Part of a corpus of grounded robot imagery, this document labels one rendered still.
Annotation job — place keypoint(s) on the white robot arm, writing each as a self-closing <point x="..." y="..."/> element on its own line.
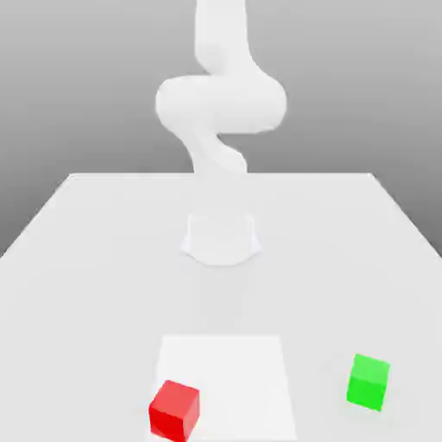
<point x="221" y="103"/>

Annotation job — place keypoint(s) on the small red cube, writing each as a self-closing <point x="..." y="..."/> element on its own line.
<point x="174" y="411"/>

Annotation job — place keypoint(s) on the small green cube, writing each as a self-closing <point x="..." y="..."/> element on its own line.
<point x="367" y="381"/>

